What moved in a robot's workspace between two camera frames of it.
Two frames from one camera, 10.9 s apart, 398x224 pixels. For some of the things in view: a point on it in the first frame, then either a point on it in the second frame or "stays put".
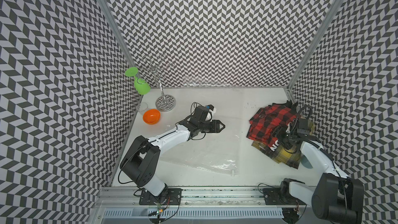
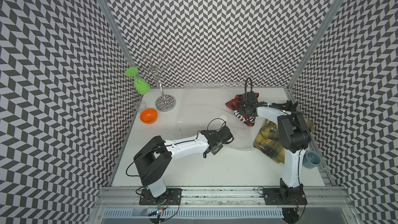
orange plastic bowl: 152,116 stays put
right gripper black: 278,133 → 241,110
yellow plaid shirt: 280,154 stays put
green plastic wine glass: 141,85 stays put
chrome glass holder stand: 164,102 stays put
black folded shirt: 288,104 stays put
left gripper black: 215,128 → 221,147
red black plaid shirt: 265,123 → 235,104
